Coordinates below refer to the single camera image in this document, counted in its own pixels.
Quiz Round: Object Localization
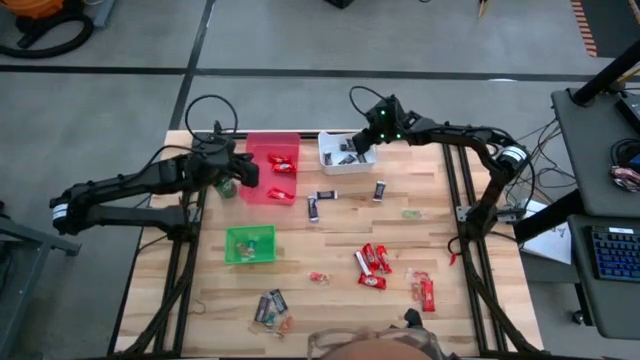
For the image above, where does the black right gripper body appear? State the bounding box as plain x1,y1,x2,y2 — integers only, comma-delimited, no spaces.
363,94,409,144

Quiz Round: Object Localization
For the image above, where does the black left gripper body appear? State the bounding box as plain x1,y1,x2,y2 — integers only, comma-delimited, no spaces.
188,152,240,190

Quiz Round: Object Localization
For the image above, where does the loose candy wrappers pile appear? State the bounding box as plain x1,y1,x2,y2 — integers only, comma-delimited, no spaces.
608,165,640,194

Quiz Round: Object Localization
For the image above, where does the pink translucent plastic basket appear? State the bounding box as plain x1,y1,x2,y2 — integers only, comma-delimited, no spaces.
238,132,302,207

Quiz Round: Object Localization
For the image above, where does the green Sprite soda can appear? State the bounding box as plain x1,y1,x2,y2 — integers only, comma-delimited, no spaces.
214,174,239,200

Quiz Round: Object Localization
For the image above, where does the white plastic basket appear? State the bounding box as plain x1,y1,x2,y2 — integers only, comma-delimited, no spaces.
317,128,379,177

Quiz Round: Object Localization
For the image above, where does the green slotted plastic basket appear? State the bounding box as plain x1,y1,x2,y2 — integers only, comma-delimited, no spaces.
224,224,278,265

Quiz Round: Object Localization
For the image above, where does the grey metal stand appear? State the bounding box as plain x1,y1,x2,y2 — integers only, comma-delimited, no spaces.
91,0,120,30

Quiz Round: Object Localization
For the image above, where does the grey desk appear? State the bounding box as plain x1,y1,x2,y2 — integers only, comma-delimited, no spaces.
567,213,640,342
550,87,640,219

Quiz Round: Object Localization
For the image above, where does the person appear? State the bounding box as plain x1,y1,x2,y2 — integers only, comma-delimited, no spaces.
306,325,454,360

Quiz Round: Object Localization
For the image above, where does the white paper sheet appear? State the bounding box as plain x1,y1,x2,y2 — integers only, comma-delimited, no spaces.
519,198,573,266

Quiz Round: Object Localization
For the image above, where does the black slanted pole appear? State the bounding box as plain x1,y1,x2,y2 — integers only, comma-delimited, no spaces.
571,38,640,107

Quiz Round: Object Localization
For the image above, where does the orange shop vacuum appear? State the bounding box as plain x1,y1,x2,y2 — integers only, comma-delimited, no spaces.
0,0,67,21

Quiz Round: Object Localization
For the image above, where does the dark mat striped edge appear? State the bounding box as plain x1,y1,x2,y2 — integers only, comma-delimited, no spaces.
569,0,640,59

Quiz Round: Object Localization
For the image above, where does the black backlit keyboard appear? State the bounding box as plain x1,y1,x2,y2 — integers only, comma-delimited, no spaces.
588,224,640,284

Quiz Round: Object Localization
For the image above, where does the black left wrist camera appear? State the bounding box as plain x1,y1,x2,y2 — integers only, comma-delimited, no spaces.
192,133,236,155

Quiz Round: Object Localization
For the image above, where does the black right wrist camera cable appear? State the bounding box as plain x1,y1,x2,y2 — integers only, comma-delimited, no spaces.
348,85,390,121

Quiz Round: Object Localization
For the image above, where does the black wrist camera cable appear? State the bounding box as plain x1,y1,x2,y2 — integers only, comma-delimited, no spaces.
348,85,390,121
183,93,240,154

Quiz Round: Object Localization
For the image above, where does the black left wrist camera cable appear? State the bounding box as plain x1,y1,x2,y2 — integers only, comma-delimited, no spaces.
183,93,240,154

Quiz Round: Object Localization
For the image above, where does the black aluminium table frame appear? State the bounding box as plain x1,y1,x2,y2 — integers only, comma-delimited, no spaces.
107,128,544,359

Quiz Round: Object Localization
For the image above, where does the desk cable bundle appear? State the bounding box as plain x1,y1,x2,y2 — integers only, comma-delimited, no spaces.
499,117,576,201

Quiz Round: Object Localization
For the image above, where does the black vacuum hose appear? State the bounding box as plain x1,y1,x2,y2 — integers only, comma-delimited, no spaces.
0,12,95,60

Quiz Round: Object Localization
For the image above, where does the coiled black cable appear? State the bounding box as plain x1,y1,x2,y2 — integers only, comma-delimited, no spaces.
609,137,640,169

